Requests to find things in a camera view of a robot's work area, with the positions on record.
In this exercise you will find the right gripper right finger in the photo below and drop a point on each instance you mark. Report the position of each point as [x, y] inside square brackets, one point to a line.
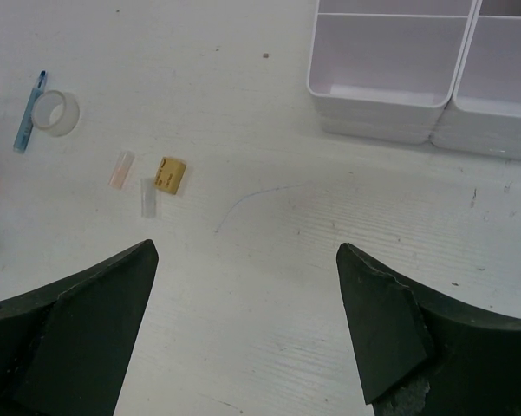
[420, 352]

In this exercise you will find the clear pen cap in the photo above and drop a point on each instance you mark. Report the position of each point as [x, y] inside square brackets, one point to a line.
[148, 198]
[121, 169]

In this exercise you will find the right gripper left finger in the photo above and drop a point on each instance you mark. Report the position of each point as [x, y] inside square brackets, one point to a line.
[65, 347]

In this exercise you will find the light blue pen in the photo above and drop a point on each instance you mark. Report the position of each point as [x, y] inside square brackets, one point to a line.
[22, 138]

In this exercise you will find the white compartment organizer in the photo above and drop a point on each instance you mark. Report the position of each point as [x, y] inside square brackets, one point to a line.
[443, 72]

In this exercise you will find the clear tape roll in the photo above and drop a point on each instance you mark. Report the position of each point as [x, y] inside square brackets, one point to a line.
[56, 113]

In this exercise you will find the small wooden block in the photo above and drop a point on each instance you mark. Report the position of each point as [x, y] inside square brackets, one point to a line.
[169, 175]

